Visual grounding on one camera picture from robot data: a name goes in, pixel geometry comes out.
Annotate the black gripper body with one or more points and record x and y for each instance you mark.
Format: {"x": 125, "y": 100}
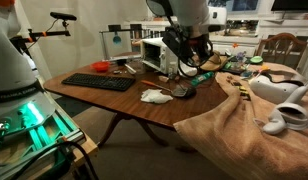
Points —
{"x": 198, "y": 41}

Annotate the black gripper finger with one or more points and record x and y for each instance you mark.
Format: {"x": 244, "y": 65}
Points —
{"x": 209, "y": 55}
{"x": 197, "y": 59}

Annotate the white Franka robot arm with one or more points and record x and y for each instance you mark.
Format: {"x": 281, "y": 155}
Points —
{"x": 190, "y": 13}

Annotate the green-lit robot base platform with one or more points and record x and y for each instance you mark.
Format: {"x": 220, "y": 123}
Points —
{"x": 34, "y": 133}

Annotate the straw hat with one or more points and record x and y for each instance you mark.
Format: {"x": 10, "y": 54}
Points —
{"x": 215, "y": 63}

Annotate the small wooden block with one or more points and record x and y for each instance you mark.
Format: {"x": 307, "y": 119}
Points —
{"x": 163, "y": 79}

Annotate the white toaster oven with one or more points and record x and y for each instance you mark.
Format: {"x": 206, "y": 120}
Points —
{"x": 150, "y": 53}

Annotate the green bowl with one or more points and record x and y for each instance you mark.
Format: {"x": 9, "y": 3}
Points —
{"x": 256, "y": 59}

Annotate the crumpled white tissue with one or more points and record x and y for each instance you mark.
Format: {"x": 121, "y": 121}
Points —
{"x": 155, "y": 96}

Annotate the white VR headset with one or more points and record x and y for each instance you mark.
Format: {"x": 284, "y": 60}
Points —
{"x": 270, "y": 90}

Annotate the wooden dining chair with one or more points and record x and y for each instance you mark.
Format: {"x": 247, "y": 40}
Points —
{"x": 280, "y": 36}

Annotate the black measuring cup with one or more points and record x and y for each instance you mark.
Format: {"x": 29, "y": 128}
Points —
{"x": 121, "y": 62}

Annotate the blue hanging ball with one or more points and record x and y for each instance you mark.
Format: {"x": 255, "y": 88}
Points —
{"x": 117, "y": 39}

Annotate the black television screen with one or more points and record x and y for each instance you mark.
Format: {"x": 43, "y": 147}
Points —
{"x": 290, "y": 5}

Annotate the red plastic bowl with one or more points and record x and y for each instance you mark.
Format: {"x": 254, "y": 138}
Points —
{"x": 100, "y": 66}

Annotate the white VR controller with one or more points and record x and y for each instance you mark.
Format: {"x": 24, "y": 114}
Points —
{"x": 287, "y": 116}

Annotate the black computer keyboard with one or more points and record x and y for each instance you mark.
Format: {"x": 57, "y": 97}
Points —
{"x": 97, "y": 81}

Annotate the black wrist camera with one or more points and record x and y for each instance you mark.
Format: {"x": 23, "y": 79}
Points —
{"x": 174, "y": 41}

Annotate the aluminium camera stand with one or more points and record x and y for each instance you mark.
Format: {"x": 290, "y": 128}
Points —
{"x": 114, "y": 27}

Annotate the black camera on boom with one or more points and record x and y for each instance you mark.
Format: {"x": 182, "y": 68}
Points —
{"x": 62, "y": 15}

